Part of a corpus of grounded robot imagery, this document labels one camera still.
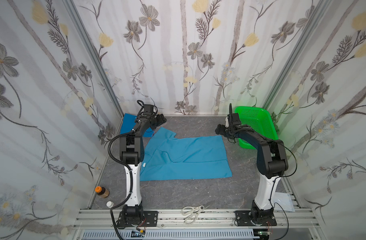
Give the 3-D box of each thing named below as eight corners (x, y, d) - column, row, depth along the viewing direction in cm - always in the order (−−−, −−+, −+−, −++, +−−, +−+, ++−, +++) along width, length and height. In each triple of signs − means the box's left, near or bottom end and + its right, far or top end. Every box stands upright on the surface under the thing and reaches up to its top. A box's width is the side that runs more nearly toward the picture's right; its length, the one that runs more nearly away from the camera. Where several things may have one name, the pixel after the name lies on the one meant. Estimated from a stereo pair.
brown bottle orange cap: (101, 197, 83) (93, 192, 75) (103, 191, 85) (95, 185, 77) (108, 197, 83) (100, 192, 75) (110, 191, 85) (103, 185, 77)
